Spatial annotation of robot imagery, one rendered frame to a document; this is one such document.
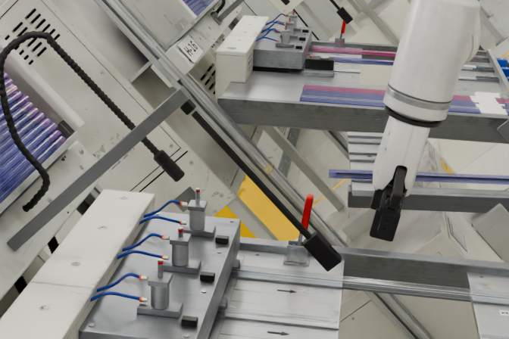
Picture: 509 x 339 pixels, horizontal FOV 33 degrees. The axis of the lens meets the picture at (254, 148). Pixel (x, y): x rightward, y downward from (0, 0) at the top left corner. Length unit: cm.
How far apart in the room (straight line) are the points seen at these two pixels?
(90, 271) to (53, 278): 5
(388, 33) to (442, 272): 431
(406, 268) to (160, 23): 106
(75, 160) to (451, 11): 60
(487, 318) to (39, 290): 58
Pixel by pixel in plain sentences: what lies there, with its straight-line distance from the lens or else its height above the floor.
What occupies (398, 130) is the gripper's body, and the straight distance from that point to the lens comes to 111.
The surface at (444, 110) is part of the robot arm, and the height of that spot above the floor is 110.
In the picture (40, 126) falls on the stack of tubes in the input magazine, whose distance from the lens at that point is 127.
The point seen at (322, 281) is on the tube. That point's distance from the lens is 124.
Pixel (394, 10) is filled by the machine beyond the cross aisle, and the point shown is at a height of 58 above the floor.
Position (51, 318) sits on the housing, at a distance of 100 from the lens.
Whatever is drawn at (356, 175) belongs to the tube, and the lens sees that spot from 139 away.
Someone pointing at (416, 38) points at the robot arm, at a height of 120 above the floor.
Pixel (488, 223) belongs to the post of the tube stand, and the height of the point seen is 81.
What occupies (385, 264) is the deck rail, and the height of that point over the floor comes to 94.
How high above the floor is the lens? 140
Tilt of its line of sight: 9 degrees down
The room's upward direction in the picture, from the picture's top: 43 degrees counter-clockwise
